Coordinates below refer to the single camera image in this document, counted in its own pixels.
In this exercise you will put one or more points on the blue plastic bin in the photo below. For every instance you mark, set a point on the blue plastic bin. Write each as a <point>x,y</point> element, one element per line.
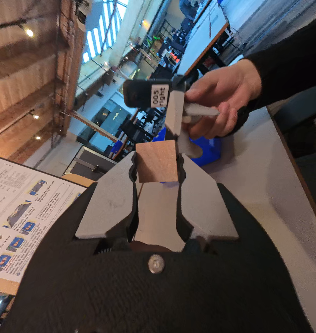
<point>210,153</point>

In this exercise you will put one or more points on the diagonal support beam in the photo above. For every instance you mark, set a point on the diagonal support beam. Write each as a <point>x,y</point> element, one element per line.
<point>93,126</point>

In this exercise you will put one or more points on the white desk with wooden edge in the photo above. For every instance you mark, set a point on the white desk with wooden edge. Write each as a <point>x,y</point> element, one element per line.
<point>199,39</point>

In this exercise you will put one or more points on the person's right forearm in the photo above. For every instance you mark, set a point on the person's right forearm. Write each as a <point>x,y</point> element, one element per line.
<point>290,65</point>

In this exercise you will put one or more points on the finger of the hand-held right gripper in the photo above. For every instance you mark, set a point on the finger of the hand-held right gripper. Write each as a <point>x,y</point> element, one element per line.
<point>176,111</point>
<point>189,149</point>

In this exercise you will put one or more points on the grey aluminium-framed case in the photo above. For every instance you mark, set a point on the grey aluminium-framed case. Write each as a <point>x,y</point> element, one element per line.
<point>87,161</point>

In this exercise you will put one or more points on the person's legs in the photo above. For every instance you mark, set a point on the person's legs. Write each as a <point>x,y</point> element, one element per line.
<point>309,169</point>

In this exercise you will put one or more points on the medium natural wooden cube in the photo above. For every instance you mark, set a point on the medium natural wooden cube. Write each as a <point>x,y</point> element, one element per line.
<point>158,161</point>

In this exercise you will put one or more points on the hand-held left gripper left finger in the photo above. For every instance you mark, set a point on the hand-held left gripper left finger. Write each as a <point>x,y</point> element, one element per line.
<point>106,205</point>

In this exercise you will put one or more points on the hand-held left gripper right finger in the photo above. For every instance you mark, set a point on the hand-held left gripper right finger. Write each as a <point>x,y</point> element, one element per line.
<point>207,208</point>

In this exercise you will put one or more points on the small blue storage bin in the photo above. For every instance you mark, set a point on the small blue storage bin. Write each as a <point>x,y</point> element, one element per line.
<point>118,147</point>

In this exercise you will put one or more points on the person's right hand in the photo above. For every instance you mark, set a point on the person's right hand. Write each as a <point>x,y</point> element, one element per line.
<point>230,85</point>

